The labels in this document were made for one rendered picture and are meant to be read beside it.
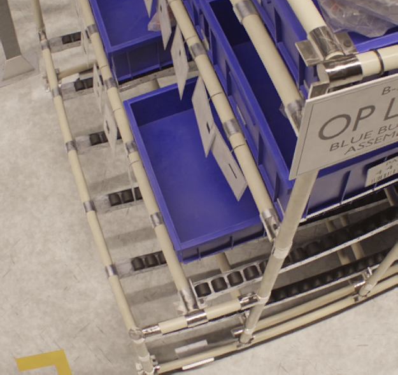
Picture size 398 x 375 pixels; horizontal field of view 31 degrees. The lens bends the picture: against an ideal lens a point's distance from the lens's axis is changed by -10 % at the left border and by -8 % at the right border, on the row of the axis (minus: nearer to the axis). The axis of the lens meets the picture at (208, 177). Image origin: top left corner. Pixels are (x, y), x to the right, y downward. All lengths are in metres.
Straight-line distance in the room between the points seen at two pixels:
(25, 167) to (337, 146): 1.78
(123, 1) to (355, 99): 1.23
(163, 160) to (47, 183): 0.89
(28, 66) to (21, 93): 0.11
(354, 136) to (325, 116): 0.11
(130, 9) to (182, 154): 0.46
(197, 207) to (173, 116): 0.24
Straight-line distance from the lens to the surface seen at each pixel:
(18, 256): 2.52
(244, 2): 1.13
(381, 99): 0.92
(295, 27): 0.92
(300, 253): 1.70
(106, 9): 2.03
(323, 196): 1.33
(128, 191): 2.06
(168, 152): 1.78
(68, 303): 2.44
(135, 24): 1.98
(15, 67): 2.79
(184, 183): 1.75
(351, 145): 1.01
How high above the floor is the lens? 2.34
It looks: 66 degrees down
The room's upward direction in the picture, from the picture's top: 4 degrees clockwise
